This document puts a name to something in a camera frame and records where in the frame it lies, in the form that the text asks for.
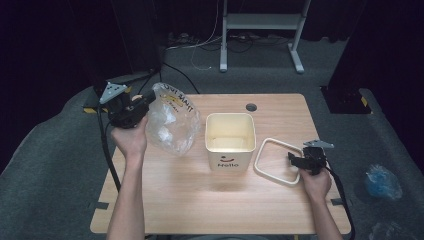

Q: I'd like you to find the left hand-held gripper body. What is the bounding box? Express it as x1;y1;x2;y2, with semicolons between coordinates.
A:
99;81;150;130

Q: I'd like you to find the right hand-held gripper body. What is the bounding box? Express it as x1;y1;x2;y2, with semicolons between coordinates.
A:
299;139;335;176

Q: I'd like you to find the white square bin ring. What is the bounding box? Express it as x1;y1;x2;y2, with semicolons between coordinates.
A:
253;137;306;186

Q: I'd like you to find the clear plastic bag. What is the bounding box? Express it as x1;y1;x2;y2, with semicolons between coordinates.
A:
145;82;202;157

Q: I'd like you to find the cream square plastic bin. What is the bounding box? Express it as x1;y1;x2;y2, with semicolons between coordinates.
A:
204;112;257;173

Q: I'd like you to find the person's right hand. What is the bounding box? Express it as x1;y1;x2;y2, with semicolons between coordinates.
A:
298;168;333;202

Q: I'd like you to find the person's left hand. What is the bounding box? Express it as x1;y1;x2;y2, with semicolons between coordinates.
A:
110;114;149;162

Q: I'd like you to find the black stand base yellow mark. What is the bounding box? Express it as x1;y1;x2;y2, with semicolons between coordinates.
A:
320;85;373;115

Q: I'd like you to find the blue plastic bag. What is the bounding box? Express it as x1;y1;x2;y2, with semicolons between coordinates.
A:
363;163;404;201

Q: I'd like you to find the grey metal stand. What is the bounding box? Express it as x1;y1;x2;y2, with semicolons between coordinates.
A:
218;0;313;75

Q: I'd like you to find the black floor cable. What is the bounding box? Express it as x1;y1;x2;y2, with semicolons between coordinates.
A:
137;61;201;95

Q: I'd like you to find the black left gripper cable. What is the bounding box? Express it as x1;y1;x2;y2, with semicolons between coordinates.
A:
96;105;123;194

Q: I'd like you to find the white floor cable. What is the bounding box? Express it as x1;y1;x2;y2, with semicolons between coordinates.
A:
165;0;224;72

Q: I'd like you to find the bundle of black floor cables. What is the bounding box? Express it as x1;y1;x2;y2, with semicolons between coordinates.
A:
229;32;292;54

